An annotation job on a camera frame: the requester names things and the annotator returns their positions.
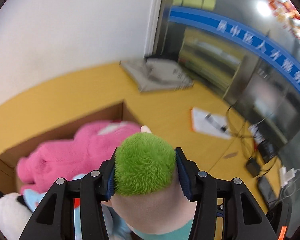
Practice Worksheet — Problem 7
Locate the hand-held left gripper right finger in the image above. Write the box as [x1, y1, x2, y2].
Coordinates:
[174, 147, 278, 240]

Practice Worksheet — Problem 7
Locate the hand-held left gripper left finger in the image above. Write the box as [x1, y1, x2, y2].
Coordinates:
[19, 148, 119, 240]

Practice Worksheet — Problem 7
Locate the green-haired plush doll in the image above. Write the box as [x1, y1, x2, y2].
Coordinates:
[107, 125, 199, 240]

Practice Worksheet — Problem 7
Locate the brown cardboard box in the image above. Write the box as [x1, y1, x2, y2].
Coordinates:
[0, 101, 141, 196]

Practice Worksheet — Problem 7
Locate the black flat device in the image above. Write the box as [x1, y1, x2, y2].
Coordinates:
[257, 176, 277, 203]

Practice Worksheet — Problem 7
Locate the white charger plug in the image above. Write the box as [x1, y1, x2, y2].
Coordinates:
[279, 167, 300, 188]

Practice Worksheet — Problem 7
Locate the pink plush toy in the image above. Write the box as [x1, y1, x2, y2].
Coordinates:
[16, 120, 142, 193]

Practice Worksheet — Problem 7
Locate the grey power adapter box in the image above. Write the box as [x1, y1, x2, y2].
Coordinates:
[245, 157, 262, 177]

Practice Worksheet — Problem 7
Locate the white paper with orange edge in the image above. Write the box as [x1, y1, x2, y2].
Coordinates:
[191, 107, 233, 140]

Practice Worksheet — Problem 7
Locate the blue and white plush toy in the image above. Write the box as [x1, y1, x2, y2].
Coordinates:
[22, 174, 132, 240]

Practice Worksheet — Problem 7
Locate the black and white panda plush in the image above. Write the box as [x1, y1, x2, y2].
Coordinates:
[0, 190, 34, 240]

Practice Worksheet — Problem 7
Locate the grey cloth bag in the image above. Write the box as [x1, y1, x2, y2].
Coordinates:
[120, 58, 194, 93]

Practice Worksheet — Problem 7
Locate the blue banner strip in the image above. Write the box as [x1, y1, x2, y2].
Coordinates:
[169, 6, 300, 93]

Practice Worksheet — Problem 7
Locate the red window decoration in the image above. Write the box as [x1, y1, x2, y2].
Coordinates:
[266, 0, 300, 41]

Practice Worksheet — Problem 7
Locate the white charging cable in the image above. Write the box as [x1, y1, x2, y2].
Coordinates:
[281, 177, 300, 207]

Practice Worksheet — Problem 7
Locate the black looped cable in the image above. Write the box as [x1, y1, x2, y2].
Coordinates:
[226, 102, 274, 178]

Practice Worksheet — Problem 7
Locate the white door frame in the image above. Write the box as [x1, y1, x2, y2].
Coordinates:
[144, 0, 166, 58]

